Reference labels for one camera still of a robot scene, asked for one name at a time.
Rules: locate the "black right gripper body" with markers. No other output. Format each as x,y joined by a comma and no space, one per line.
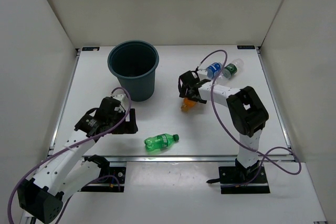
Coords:
184,94

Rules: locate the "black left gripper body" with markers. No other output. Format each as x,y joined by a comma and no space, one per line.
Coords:
114,121

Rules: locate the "orange juice bottle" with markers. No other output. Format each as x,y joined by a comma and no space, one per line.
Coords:
187,104

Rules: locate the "green plastic soda bottle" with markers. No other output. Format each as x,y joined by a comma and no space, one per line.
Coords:
160,142

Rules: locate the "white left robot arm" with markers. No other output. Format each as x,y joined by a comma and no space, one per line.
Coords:
44,195

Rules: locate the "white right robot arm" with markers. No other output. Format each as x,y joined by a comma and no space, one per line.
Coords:
247,113

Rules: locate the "dark teal plastic bin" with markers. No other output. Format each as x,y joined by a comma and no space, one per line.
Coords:
134,64

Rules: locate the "clear bottle blue label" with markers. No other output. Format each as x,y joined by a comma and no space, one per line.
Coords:
213,70

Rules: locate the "clear bottle green label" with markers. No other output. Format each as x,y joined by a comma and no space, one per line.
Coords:
229,71

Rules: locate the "right corner table label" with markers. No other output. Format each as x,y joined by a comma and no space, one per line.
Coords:
245,47

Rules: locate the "corner table label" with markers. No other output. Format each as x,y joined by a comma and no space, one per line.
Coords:
90,48
245,47

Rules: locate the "left corner table label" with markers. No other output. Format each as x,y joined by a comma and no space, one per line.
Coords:
90,48

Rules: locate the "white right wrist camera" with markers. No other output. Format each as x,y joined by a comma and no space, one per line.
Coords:
201,72

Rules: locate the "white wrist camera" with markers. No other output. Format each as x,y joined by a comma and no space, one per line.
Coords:
201,72
121,98

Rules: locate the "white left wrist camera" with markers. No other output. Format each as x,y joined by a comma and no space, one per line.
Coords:
121,98

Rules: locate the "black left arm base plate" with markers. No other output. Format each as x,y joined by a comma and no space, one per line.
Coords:
111,180

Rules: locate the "aluminium table edge rail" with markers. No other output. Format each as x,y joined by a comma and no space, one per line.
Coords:
174,159

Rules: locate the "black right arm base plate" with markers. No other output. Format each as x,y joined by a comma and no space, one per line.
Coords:
231,181

